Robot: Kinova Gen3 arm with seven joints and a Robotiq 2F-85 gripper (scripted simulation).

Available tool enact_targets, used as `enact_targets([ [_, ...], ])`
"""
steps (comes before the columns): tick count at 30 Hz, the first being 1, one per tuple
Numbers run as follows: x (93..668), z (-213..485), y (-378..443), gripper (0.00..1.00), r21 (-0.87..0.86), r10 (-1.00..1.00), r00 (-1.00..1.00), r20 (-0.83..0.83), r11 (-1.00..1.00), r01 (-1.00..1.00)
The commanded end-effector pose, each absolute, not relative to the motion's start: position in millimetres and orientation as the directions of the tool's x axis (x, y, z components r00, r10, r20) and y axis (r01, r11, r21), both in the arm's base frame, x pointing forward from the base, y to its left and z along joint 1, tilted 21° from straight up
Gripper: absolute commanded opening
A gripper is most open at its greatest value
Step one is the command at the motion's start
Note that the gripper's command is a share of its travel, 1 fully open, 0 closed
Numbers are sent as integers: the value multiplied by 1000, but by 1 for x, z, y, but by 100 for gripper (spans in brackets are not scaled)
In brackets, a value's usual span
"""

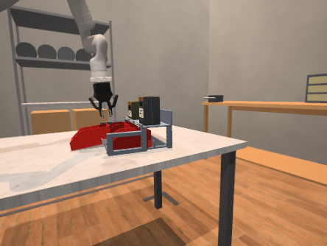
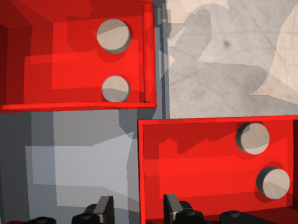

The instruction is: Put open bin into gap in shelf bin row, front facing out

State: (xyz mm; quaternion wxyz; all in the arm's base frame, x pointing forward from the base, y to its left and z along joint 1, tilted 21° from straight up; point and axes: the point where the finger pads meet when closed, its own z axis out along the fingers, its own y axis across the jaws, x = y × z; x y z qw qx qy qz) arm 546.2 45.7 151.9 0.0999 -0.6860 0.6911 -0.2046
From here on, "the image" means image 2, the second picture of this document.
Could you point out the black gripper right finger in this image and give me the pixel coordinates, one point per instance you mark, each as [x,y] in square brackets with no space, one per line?
[174,214]

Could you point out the grey metal shelf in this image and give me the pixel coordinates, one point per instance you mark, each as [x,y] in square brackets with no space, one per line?
[56,163]

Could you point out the beige round disc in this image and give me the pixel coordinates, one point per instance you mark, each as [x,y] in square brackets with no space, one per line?
[113,36]

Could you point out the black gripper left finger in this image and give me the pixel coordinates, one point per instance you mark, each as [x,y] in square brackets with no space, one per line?
[100,213]

